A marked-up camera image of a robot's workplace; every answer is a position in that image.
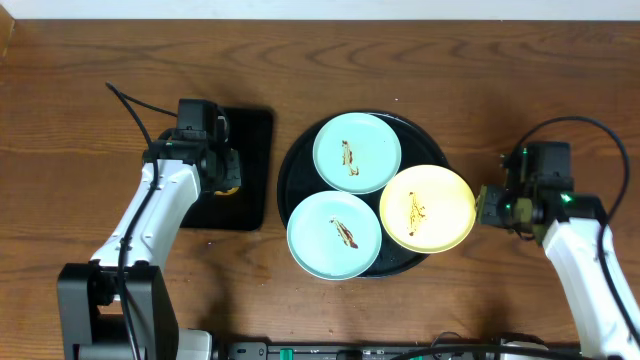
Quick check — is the green yellow sponge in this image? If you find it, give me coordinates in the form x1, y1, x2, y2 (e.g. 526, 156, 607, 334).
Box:
214, 187, 240, 196

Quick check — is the yellow plate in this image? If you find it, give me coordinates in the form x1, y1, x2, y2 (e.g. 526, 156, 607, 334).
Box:
379, 165, 476, 254

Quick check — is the mint plate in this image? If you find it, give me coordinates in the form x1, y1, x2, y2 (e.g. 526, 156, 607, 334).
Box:
312, 112, 401, 194
287, 191, 382, 280

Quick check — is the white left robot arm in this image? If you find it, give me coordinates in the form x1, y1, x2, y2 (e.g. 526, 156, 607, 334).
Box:
57, 140, 241, 359

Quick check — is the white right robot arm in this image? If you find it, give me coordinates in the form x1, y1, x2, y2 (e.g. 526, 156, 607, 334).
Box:
476, 181, 639, 359

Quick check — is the black rectangular tray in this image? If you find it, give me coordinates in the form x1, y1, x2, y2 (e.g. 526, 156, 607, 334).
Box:
181, 107, 274, 231

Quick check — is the black round tray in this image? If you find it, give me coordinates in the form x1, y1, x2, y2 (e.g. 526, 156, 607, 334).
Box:
277, 112, 449, 278

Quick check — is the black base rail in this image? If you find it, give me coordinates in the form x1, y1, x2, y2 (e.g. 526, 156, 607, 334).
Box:
214, 330, 581, 360

